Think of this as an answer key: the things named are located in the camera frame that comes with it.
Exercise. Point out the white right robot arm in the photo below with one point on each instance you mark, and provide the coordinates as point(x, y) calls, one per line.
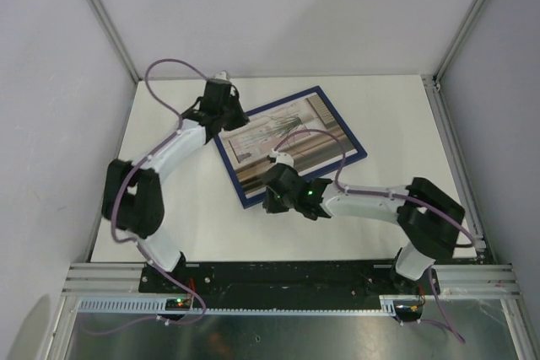
point(430, 218)

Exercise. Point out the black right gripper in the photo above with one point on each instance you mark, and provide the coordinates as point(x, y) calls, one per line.
point(271, 205)

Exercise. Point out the blue wooden picture frame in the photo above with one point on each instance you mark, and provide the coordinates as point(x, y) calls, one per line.
point(354, 145)

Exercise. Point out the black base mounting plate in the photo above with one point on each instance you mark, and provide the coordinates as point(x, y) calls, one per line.
point(291, 284)

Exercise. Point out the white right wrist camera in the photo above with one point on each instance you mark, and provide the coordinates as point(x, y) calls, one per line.
point(277, 157)

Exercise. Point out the printed interior photo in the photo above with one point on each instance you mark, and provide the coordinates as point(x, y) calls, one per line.
point(304, 124)

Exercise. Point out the grey slotted cable duct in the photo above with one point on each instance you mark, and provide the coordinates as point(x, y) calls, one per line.
point(383, 306)

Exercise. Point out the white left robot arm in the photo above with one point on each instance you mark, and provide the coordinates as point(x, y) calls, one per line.
point(133, 199)

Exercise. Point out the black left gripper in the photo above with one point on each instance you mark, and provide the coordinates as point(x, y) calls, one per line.
point(241, 120)

